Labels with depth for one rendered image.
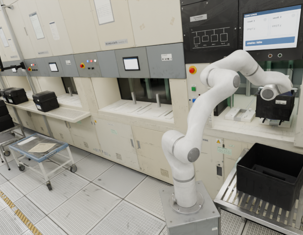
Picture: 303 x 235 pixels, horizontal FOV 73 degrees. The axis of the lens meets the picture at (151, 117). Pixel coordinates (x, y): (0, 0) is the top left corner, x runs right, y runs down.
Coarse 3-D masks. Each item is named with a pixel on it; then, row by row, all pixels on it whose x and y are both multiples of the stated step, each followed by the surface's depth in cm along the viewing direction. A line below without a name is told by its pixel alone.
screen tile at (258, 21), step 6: (258, 18) 119; (246, 24) 124; (252, 24) 122; (258, 24) 120; (264, 24) 118; (246, 30) 125; (258, 30) 121; (264, 30) 119; (246, 36) 126; (252, 36) 124; (258, 36) 122; (264, 36) 121
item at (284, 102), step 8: (296, 88) 137; (256, 96) 145; (280, 96) 135; (288, 96) 133; (256, 104) 147; (264, 104) 144; (272, 104) 140; (280, 104) 137; (288, 104) 135; (256, 112) 149; (264, 112) 146; (272, 112) 142; (280, 112) 139; (288, 112) 136; (264, 120) 150; (280, 120) 146; (288, 120) 138
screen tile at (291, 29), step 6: (294, 12) 108; (276, 18) 114; (282, 18) 112; (288, 18) 111; (294, 18) 109; (294, 24) 110; (270, 30) 118; (276, 30) 116; (282, 30) 114; (288, 30) 113; (294, 30) 111
